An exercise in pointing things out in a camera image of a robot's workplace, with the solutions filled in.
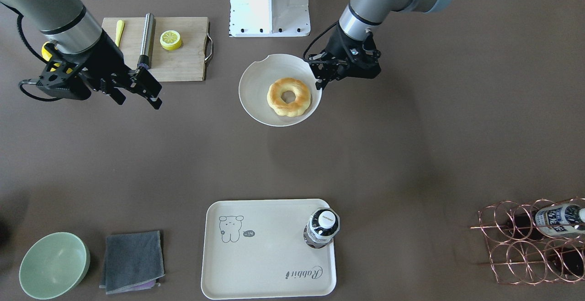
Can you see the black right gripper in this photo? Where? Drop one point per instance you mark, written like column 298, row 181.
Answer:
column 108, row 58

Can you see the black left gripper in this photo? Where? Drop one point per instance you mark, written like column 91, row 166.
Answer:
column 341, row 45

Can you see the white plate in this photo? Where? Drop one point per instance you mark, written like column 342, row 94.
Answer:
column 257, row 78

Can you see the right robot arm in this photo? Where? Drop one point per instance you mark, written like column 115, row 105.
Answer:
column 67, row 22

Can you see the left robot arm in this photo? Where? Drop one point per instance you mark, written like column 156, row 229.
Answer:
column 361, row 14

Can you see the glazed donut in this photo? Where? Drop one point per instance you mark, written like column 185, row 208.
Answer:
column 289, row 97

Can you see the dark drink bottle on tray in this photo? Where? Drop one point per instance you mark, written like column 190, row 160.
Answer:
column 322, row 225

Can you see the cream rabbit tray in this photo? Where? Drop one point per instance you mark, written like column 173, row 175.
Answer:
column 256, row 249

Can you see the steel muddler black tip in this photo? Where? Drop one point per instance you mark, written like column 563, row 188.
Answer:
column 146, row 44

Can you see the wooden cutting board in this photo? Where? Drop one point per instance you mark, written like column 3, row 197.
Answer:
column 186, row 64

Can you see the lemon half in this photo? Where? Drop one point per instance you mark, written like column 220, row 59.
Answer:
column 170, row 40

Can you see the yellow plastic knife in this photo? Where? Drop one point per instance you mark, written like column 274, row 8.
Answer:
column 120, row 26

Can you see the whole yellow lemon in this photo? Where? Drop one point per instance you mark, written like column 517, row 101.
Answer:
column 46, row 55

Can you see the grey folded cloth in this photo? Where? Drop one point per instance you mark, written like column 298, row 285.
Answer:
column 132, row 262

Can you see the mint green bowl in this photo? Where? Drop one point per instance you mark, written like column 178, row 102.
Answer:
column 54, row 265

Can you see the dark bottle in rack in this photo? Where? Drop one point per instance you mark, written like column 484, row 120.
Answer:
column 559, row 221

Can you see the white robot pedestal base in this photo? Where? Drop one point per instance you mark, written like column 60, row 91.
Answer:
column 269, row 18

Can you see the copper wire bottle rack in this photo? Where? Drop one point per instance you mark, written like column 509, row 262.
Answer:
column 519, row 254

